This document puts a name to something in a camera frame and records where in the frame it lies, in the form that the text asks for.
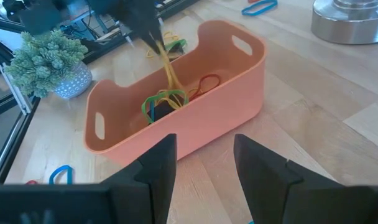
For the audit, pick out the silver aluminium bracket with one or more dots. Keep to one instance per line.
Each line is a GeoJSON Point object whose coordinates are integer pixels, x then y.
{"type": "Point", "coordinates": [16, 93]}

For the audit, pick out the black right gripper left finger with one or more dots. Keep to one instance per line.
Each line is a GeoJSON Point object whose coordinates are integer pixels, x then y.
{"type": "Point", "coordinates": [154, 186]}

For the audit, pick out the silver table lamp white shade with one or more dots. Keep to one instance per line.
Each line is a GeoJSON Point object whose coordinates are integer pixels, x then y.
{"type": "Point", "coordinates": [347, 25]}

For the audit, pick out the potted green artificial plant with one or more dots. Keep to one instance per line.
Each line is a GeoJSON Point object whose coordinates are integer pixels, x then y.
{"type": "Point", "coordinates": [46, 62]}

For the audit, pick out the wide black rubber band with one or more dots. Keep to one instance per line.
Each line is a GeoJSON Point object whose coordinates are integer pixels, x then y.
{"type": "Point", "coordinates": [164, 110]}

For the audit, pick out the green rubber band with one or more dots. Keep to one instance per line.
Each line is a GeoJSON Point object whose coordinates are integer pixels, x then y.
{"type": "Point", "coordinates": [179, 42]}
{"type": "Point", "coordinates": [164, 93]}

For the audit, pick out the orange plastic bin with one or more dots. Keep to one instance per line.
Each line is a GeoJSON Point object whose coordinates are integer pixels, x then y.
{"type": "Point", "coordinates": [214, 109]}

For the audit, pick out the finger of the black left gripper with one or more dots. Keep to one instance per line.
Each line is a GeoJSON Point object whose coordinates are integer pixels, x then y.
{"type": "Point", "coordinates": [148, 39]}
{"type": "Point", "coordinates": [158, 39]}

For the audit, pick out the yellow rubber band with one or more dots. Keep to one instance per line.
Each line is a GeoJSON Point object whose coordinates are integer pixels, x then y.
{"type": "Point", "coordinates": [168, 35]}
{"type": "Point", "coordinates": [170, 71]}

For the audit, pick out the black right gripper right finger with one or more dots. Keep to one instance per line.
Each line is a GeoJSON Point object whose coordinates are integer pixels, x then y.
{"type": "Point", "coordinates": [270, 193]}

